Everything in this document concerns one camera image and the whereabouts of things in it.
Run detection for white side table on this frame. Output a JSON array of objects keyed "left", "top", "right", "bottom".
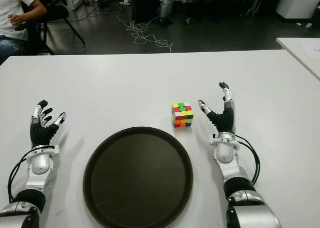
[{"left": 275, "top": 37, "right": 320, "bottom": 81}]

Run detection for white cabinet with black base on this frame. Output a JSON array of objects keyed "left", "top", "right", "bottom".
[{"left": 274, "top": 0, "right": 320, "bottom": 20}]

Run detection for multicoloured Rubik's cube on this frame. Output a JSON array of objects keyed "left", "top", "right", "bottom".
[{"left": 171, "top": 102, "right": 195, "bottom": 129}]

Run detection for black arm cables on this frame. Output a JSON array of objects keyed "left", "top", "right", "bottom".
[
  {"left": 7, "top": 151, "right": 33, "bottom": 203},
  {"left": 234, "top": 135, "right": 261, "bottom": 186}
]

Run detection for silver humanoid robot legs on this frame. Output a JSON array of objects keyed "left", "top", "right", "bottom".
[{"left": 159, "top": 0, "right": 174, "bottom": 28}]

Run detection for white paper sheet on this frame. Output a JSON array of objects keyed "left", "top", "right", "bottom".
[{"left": 304, "top": 46, "right": 320, "bottom": 60}]

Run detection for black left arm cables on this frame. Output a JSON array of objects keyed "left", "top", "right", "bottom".
[{"left": 7, "top": 151, "right": 33, "bottom": 203}]

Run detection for seated person in white shirt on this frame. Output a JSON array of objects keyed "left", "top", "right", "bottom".
[{"left": 0, "top": 0, "right": 48, "bottom": 63}]

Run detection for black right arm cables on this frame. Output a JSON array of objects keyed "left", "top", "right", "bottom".
[{"left": 234, "top": 135, "right": 261, "bottom": 186}]

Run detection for black office chair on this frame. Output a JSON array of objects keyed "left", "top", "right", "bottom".
[{"left": 14, "top": 0, "right": 87, "bottom": 56}]

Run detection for tangled white floor cable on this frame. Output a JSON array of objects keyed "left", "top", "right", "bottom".
[{"left": 117, "top": 0, "right": 175, "bottom": 53}]

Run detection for round dark brown plate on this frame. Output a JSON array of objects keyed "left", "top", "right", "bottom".
[{"left": 82, "top": 126, "right": 194, "bottom": 228}]

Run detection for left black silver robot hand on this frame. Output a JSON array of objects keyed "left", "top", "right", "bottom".
[{"left": 29, "top": 99, "right": 68, "bottom": 148}]

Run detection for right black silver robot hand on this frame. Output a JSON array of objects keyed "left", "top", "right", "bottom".
[{"left": 197, "top": 82, "right": 237, "bottom": 135}]

